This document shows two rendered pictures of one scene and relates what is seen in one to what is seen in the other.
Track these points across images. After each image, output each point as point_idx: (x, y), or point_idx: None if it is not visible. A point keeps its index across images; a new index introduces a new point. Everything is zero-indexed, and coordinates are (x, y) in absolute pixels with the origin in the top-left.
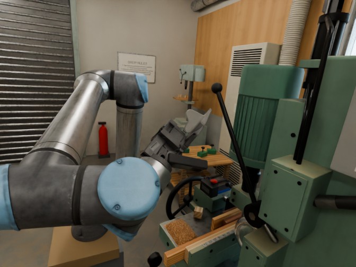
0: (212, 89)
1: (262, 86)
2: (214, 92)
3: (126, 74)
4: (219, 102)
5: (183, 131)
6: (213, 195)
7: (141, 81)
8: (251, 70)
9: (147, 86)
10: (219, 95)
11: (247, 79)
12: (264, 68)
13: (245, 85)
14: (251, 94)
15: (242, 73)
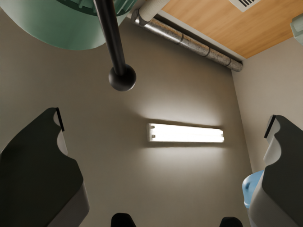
0: (121, 88)
1: (22, 0)
2: (125, 78)
3: (250, 223)
4: (116, 57)
5: (269, 137)
6: None
7: (249, 197)
8: (54, 42)
9: (255, 183)
10: (114, 68)
11: (65, 33)
12: (24, 29)
13: (73, 26)
14: (50, 1)
15: (89, 43)
